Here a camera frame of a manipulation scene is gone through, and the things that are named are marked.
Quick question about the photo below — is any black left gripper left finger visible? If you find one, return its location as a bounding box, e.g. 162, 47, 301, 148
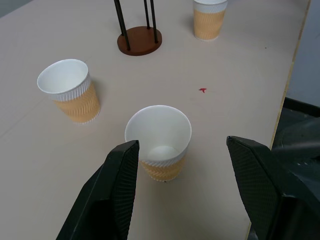
55, 139, 140, 240

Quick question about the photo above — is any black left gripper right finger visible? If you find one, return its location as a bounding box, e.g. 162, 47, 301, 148
226, 135, 320, 240

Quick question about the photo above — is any orange and white paper cup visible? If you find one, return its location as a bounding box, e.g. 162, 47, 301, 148
36, 58, 101, 125
192, 0, 229, 42
124, 104, 193, 183

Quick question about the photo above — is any wooden cup holder stand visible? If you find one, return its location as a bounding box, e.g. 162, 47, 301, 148
113, 0, 163, 57

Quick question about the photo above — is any dark rounded base beside table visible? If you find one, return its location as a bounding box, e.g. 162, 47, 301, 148
271, 96, 320, 201

